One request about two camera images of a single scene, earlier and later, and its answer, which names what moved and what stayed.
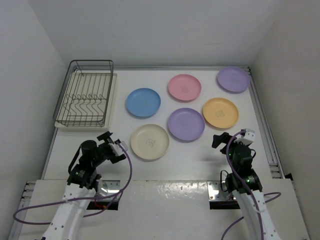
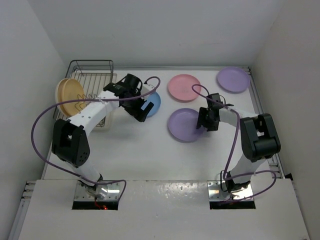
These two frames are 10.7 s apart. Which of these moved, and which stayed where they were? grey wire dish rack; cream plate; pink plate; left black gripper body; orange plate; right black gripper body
Moved: left black gripper body; cream plate; orange plate; right black gripper body
Stayed: grey wire dish rack; pink plate
